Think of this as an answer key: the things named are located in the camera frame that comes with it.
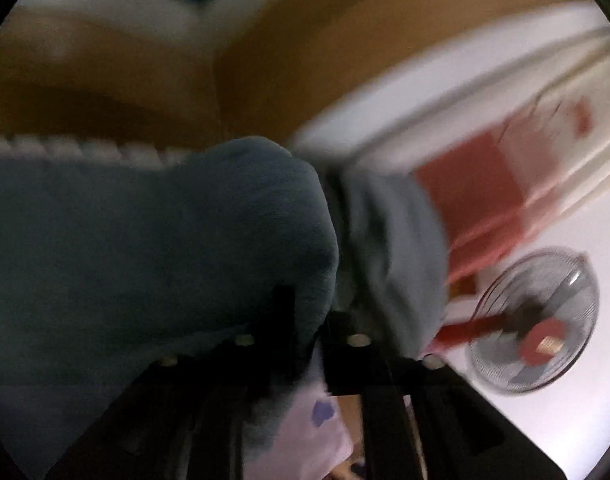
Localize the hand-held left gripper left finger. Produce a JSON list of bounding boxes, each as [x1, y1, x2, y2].
[[45, 285, 298, 480]]

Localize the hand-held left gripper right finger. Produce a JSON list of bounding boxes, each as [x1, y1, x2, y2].
[[322, 310, 568, 480]]

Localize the blue denim jeans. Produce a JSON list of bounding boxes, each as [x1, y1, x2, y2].
[[0, 135, 451, 476]]

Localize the pink heart printed sheet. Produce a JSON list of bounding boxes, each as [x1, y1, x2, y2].
[[265, 355, 356, 480]]

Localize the electric fan with red hub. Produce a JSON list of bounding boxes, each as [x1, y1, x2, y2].
[[432, 246, 600, 397]]

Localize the white ribbed cloth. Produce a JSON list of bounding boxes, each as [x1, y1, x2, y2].
[[0, 132, 191, 168]]

